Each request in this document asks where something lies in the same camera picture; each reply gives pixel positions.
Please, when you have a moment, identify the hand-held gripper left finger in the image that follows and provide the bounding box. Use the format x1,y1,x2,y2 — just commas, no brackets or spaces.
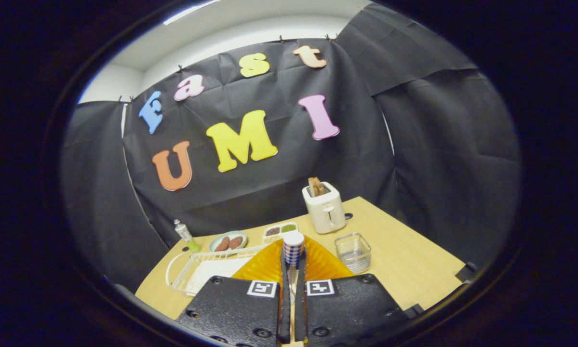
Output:
175,239,292,347

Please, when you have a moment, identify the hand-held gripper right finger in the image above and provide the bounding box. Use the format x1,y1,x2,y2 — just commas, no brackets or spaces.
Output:
295,235,410,347

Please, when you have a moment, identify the white wire dish rack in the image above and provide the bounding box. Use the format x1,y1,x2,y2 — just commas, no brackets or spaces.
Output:
166,243,270,297

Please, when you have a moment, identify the metal wire basket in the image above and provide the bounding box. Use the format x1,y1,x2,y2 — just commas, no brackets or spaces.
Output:
335,233,372,275

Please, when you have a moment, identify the blue checkered handle spoon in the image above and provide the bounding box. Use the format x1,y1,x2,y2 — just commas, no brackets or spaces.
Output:
283,230,305,290

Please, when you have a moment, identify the light green plate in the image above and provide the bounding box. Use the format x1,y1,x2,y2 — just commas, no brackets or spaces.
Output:
208,231,248,253

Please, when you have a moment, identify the white and green tube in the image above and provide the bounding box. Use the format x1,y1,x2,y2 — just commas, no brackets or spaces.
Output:
174,219,202,254

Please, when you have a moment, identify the white divided tray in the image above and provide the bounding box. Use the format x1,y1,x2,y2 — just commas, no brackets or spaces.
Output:
262,222,299,245

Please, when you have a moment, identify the white toaster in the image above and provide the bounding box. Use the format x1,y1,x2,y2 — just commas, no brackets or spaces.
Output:
302,181,347,235

